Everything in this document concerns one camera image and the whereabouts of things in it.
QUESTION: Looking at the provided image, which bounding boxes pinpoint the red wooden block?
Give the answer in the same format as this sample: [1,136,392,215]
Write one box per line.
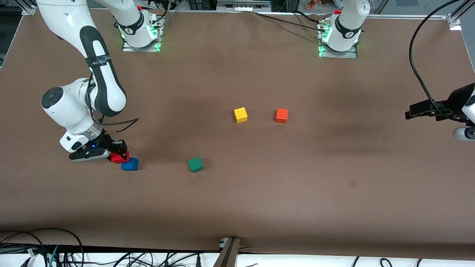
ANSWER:
[109,150,130,164]

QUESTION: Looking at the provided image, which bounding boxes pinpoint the green wooden block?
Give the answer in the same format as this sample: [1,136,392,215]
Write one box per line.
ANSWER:
[187,156,204,173]

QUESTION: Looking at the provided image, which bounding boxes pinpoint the brown paper table cover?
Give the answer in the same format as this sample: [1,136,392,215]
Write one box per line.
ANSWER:
[0,7,475,261]

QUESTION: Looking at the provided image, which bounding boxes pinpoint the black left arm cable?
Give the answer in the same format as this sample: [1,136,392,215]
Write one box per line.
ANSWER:
[409,0,461,121]

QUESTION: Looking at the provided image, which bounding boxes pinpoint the aluminium frame corner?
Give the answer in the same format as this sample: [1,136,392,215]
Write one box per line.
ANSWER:
[447,0,475,31]

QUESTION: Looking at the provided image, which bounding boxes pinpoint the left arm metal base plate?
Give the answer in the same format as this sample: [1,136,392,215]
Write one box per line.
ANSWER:
[318,20,358,59]

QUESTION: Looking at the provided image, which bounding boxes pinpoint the black looped floor cable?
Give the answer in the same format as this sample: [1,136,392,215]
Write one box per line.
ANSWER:
[0,227,84,267]

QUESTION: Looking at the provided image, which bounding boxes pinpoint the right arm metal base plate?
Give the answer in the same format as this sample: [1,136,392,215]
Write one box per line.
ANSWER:
[122,15,164,52]

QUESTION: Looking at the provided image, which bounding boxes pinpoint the teal floor cable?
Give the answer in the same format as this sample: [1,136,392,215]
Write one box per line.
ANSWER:
[47,245,59,267]

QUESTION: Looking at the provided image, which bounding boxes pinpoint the aluminium profile bracket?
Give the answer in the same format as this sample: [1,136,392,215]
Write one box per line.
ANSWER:
[213,237,240,267]

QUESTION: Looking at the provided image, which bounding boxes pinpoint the black base power cable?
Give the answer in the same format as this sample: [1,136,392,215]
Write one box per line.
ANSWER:
[254,11,328,33]

